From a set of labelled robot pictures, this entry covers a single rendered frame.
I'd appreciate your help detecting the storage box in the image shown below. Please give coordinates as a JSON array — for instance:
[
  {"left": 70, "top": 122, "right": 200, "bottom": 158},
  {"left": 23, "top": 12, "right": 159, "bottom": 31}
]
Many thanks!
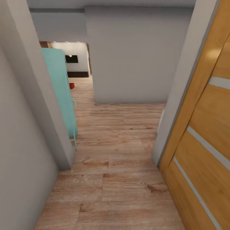
[{"left": 69, "top": 83, "right": 74, "bottom": 89}]

